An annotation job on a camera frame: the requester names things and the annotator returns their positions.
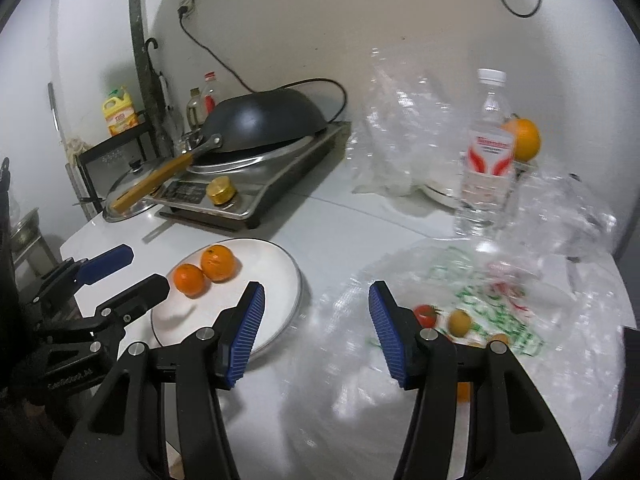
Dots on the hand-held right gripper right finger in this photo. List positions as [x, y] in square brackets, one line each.
[387, 340]

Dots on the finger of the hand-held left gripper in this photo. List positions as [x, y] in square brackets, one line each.
[145, 294]
[107, 261]

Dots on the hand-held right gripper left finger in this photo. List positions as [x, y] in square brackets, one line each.
[245, 335]

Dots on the white round plate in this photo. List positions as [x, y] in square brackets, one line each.
[265, 265]

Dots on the printed clear plastic bag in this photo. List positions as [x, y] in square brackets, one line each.
[360, 270]

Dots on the orange tangerine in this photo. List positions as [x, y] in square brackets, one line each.
[464, 393]
[218, 262]
[189, 280]

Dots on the small yellow kumquat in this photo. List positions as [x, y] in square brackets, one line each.
[500, 338]
[459, 322]

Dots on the red cherry tomato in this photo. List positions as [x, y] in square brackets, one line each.
[426, 315]

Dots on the glass pot lid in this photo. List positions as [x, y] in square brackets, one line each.
[120, 197]

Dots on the metal stool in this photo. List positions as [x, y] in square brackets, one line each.
[27, 232]

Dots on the black metal rack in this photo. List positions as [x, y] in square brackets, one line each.
[125, 137]

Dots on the gold round knob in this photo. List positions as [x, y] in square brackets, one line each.
[221, 191]

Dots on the yellow oil jug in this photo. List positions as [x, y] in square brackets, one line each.
[120, 112]

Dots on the white bowl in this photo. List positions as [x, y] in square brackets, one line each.
[440, 193]

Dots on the dark cap glass bottle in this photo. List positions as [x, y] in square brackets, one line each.
[194, 109]

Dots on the red cap sauce bottle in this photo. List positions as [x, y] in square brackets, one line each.
[209, 94]

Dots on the clear water bottle red label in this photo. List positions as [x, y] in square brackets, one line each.
[487, 160]

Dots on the crumpled clear plastic bag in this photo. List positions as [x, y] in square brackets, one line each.
[565, 215]

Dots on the dark vertical pipe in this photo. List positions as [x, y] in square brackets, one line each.
[137, 25]

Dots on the large orange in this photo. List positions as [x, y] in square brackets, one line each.
[526, 140]

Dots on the wall power outlet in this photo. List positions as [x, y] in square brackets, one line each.
[186, 5]

